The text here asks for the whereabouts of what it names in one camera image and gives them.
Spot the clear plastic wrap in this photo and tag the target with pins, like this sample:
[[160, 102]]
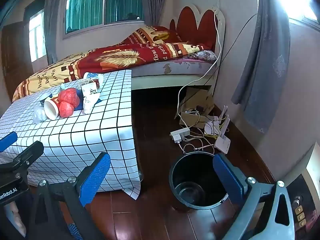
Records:
[[39, 115]]

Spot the grey mattress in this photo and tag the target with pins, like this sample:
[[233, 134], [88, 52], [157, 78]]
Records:
[[180, 66]]

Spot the grey curtain beside small window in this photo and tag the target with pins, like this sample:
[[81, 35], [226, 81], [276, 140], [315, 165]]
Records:
[[52, 25]]

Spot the brown wooden door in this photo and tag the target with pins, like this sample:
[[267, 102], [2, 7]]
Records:
[[15, 60]]

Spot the large window with green curtain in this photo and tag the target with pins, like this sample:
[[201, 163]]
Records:
[[100, 5]]

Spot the floral pillow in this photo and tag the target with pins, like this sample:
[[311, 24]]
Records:
[[206, 55]]

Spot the red white paper cup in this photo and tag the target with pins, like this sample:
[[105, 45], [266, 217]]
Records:
[[51, 108]]

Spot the black trash bin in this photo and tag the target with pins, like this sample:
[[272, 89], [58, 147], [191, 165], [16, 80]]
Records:
[[180, 172]]

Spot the red snack packet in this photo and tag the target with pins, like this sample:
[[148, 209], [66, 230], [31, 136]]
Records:
[[86, 83]]

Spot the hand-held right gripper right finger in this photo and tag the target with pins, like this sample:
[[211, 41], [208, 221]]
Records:
[[227, 175]]

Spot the blue white paper cup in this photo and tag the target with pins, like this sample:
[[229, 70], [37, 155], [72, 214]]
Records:
[[93, 77]]

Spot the white router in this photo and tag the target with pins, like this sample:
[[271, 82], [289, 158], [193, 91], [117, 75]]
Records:
[[222, 142]]

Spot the small bright window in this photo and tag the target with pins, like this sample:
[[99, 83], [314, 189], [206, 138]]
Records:
[[36, 35]]

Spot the small red bag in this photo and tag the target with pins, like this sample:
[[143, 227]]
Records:
[[66, 109]]

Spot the table with checked cloth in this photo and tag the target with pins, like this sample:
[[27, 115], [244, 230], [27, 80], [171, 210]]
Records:
[[82, 135]]

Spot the large red bag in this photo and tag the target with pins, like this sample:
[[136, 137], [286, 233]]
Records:
[[69, 96]]

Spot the bed with red yellow blanket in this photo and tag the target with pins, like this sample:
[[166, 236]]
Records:
[[112, 57]]

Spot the cardboard box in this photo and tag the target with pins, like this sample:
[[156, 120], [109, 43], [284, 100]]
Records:
[[197, 100]]

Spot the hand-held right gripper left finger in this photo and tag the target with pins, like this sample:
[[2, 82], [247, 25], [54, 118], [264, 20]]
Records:
[[95, 177]]

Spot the person's left hand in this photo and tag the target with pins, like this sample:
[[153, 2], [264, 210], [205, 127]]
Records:
[[15, 217]]

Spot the long grey embroidered curtain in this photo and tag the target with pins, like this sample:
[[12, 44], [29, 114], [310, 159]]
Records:
[[265, 67]]

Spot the white power strip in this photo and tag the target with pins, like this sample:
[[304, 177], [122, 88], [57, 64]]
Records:
[[180, 133]]

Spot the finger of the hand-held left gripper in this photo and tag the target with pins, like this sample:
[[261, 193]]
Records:
[[30, 152], [7, 141]]

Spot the narrow grey curtain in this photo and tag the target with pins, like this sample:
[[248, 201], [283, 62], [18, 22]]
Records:
[[155, 2]]

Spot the white bed with red headboard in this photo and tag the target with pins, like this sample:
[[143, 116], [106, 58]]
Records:
[[200, 22]]

